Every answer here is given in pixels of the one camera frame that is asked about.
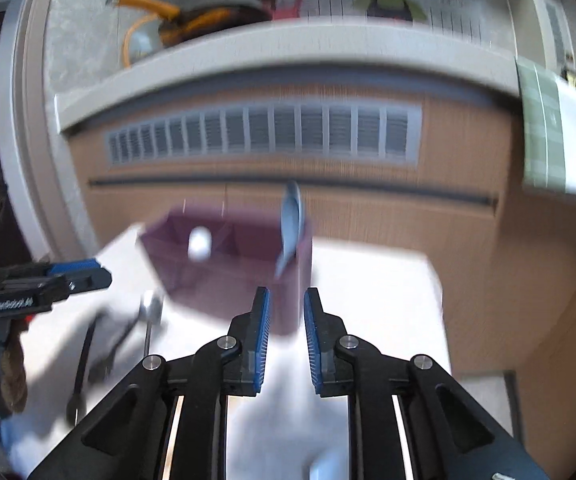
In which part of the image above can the black fork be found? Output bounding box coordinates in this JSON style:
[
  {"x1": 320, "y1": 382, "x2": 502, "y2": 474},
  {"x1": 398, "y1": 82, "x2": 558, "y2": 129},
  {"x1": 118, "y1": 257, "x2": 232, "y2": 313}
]
[{"x1": 88, "y1": 310, "x2": 142, "y2": 382}]

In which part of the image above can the white wall vent box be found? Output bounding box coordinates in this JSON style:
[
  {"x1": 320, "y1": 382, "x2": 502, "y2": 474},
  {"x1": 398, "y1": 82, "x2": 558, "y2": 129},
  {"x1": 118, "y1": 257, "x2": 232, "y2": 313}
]
[{"x1": 525, "y1": 0, "x2": 571, "y2": 73}]

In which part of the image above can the dark wok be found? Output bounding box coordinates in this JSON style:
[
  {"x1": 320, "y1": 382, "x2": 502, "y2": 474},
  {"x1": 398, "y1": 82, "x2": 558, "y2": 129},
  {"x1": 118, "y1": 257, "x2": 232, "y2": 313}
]
[{"x1": 160, "y1": 4, "x2": 273, "y2": 48}]

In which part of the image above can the dark sauce bottle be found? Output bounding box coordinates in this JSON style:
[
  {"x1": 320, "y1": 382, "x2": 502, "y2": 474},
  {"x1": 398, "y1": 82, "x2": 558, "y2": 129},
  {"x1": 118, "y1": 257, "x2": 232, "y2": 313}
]
[{"x1": 562, "y1": 52, "x2": 576, "y2": 92}]

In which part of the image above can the black spoon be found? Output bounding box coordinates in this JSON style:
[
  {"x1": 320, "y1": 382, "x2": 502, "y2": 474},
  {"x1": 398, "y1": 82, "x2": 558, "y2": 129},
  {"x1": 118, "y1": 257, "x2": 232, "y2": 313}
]
[{"x1": 66, "y1": 310, "x2": 99, "y2": 426}]

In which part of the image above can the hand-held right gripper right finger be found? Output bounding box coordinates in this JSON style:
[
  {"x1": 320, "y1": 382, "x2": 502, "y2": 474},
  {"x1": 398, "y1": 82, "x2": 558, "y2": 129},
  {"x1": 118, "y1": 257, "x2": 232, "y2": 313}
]
[{"x1": 304, "y1": 287, "x2": 551, "y2": 480}]

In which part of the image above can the orange hose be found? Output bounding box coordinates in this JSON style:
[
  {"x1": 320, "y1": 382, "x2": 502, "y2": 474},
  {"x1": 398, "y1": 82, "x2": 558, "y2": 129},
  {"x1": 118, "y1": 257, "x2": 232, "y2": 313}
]
[{"x1": 110, "y1": 0, "x2": 183, "y2": 68}]

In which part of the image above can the grey vent grille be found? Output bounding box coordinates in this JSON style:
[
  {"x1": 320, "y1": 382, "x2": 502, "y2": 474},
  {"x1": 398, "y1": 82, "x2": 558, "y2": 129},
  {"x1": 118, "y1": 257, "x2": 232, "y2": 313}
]
[{"x1": 106, "y1": 101, "x2": 423, "y2": 167}]

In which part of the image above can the green checked cloth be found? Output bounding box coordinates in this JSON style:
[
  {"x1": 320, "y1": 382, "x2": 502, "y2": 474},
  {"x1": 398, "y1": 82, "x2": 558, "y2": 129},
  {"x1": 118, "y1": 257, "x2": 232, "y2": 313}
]
[{"x1": 515, "y1": 55, "x2": 576, "y2": 201}]

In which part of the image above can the white round-ended spoon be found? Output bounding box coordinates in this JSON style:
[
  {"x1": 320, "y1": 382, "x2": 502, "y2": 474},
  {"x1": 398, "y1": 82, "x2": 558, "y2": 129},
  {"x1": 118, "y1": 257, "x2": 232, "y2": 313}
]
[{"x1": 188, "y1": 227, "x2": 212, "y2": 261}]

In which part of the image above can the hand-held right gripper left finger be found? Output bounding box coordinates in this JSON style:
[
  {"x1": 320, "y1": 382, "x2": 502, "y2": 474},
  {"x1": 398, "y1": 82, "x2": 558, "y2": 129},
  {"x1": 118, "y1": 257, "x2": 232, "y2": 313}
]
[{"x1": 28, "y1": 286, "x2": 272, "y2": 480}]

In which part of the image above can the grey stone counter ledge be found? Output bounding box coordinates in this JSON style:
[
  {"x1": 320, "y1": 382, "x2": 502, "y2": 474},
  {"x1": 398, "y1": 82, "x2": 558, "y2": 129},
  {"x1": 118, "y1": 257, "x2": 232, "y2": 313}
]
[{"x1": 55, "y1": 15, "x2": 521, "y2": 136}]

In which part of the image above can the wooden cabinet front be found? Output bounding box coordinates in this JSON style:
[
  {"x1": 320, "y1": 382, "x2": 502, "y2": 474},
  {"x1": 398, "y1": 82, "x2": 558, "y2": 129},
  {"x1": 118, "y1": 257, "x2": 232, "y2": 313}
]
[{"x1": 68, "y1": 90, "x2": 576, "y2": 376}]

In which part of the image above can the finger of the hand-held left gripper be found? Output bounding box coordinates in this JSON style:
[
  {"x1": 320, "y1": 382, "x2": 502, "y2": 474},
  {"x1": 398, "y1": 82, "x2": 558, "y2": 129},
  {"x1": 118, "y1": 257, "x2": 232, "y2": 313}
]
[
  {"x1": 0, "y1": 258, "x2": 101, "y2": 281},
  {"x1": 42, "y1": 269, "x2": 113, "y2": 293}
]

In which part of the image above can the purple utensil holder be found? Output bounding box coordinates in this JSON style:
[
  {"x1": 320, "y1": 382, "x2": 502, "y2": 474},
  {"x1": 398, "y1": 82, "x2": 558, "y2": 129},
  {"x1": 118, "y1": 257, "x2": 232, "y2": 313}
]
[{"x1": 140, "y1": 205, "x2": 313, "y2": 337}]

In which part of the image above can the light blue spoon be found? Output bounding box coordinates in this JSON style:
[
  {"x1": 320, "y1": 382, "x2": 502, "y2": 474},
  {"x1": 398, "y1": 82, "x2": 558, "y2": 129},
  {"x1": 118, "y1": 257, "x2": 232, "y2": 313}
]
[{"x1": 274, "y1": 181, "x2": 306, "y2": 280}]

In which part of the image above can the metal spoon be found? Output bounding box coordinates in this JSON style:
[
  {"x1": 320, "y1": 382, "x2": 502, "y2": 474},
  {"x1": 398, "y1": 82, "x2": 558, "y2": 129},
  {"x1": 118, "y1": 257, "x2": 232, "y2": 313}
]
[{"x1": 139, "y1": 290, "x2": 165, "y2": 361}]

